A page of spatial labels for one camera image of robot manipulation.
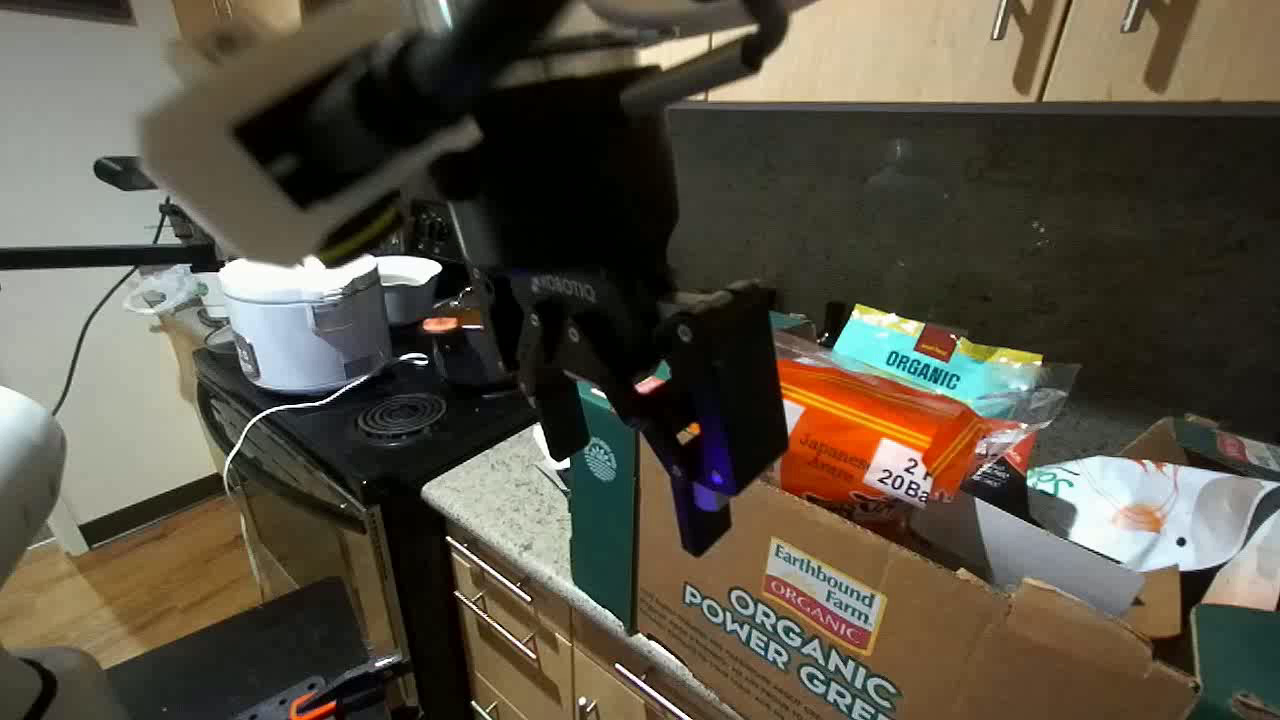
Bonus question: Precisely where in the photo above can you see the teal organic snack bag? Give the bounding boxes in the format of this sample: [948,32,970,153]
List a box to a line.
[831,305,1080,424]

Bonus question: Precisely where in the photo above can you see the black camera on stand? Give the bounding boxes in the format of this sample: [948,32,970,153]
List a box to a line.
[93,157,221,274]

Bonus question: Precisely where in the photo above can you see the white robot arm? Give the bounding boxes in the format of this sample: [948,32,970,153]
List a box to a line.
[309,0,789,557]

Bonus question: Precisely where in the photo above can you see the black case orange latch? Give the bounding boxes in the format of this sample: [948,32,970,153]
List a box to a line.
[108,581,408,720]

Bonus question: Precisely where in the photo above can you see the large cardboard produce box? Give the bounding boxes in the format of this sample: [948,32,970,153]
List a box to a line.
[633,441,1197,720]

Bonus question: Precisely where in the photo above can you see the wooden upper cabinets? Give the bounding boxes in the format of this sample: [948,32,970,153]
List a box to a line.
[713,0,1280,103]

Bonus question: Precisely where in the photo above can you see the black stove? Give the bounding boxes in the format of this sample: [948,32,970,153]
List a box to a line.
[197,319,533,720]

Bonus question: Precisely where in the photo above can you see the white rice cooker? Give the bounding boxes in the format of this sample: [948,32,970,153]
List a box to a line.
[215,257,392,396]

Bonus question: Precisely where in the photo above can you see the green carton box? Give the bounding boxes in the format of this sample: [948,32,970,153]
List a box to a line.
[568,384,639,628]

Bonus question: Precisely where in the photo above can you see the white orange patterned bag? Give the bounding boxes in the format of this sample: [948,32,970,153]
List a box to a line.
[1030,455,1280,572]

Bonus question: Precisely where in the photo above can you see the wooden counter drawers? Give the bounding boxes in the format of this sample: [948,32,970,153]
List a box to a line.
[444,533,728,720]

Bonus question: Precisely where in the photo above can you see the orange bread packet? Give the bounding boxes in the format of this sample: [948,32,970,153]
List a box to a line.
[777,355,1036,510]

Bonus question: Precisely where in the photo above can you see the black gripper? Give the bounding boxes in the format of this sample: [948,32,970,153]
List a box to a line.
[454,71,789,557]

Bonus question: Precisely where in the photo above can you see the white power cable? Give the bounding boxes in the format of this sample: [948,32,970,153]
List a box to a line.
[215,350,433,496]

